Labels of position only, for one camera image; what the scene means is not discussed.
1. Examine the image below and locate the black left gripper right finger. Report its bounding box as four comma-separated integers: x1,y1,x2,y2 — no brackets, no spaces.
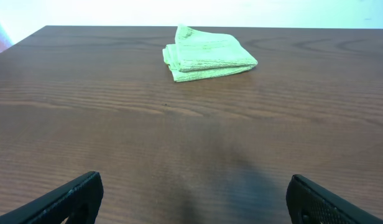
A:
286,174,383,224

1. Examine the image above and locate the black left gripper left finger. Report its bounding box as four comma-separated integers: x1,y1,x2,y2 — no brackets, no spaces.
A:
0,171,104,224

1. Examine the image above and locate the folded light green cloth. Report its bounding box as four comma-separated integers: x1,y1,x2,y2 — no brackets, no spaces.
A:
162,25,258,82

